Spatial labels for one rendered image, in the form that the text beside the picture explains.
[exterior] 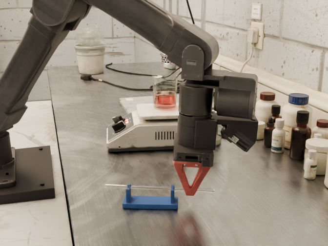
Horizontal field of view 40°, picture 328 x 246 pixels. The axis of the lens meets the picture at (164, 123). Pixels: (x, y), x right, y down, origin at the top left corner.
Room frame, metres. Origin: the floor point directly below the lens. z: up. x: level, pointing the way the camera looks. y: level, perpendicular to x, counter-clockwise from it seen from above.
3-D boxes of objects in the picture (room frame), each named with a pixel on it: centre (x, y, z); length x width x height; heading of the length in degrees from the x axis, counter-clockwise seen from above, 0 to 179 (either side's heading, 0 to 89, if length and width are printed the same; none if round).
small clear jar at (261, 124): (1.12, -0.24, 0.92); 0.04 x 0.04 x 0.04
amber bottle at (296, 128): (0.98, -0.31, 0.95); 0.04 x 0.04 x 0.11
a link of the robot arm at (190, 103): (0.74, -0.06, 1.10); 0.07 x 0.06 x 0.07; 73
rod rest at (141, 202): (0.74, 0.02, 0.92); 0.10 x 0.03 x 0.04; 88
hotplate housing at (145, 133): (1.08, 0.03, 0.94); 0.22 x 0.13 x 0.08; 97
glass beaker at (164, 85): (1.10, 0.00, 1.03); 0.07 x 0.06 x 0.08; 102
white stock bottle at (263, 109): (1.17, -0.28, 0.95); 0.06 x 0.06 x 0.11
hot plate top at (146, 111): (1.08, 0.01, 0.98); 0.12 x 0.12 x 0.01; 7
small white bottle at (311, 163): (0.86, -0.30, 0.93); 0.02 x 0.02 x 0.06
